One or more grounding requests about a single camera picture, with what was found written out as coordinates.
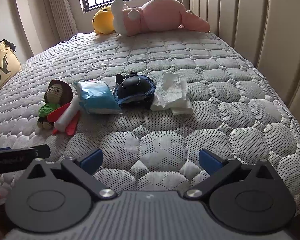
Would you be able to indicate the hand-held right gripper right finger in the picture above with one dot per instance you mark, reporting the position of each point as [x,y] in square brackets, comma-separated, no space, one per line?
[210,162]

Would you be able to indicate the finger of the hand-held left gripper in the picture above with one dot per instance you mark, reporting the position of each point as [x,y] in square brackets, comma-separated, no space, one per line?
[12,158]

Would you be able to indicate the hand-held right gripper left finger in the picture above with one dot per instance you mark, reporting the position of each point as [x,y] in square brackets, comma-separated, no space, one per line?
[91,161]

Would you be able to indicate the white and red foam rocket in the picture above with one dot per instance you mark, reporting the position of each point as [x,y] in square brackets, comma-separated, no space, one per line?
[65,118]

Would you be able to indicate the white paper towel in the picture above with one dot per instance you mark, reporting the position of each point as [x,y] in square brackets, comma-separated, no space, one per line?
[167,92]

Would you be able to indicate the blue and white tissue packet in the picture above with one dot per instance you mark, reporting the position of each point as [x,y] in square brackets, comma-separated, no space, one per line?
[97,97]

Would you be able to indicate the crochet doll with brown hat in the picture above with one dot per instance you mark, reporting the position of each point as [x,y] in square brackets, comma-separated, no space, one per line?
[55,92]

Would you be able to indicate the beige bag with bird print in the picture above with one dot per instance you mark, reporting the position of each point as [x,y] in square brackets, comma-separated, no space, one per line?
[2,62]

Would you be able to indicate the grey quilted mattress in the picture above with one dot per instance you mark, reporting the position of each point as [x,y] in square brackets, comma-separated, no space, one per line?
[165,55]

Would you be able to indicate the yellow plush toy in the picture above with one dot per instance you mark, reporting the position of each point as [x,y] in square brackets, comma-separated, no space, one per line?
[102,20]

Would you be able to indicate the beige padded headboard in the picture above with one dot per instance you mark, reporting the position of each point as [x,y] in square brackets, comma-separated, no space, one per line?
[252,17]

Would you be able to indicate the pink and white rabbit plush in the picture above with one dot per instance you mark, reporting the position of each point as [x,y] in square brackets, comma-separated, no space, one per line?
[152,15]

